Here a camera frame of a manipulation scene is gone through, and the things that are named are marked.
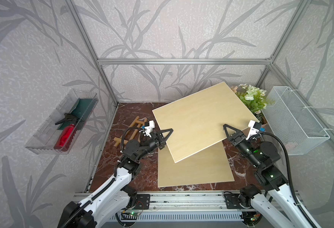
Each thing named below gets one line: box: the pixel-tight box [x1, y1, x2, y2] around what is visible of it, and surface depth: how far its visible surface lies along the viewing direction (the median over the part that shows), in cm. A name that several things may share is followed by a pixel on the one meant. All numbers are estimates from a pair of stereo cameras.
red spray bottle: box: [53, 123, 77, 152], surface depth 60 cm
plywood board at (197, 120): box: [151, 81, 257, 163], surface depth 70 cm
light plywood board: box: [157, 140, 235, 188], surface depth 86 cm
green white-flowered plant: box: [235, 83, 276, 122], surface depth 84 cm
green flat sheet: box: [57, 97, 99, 131], surface depth 68 cm
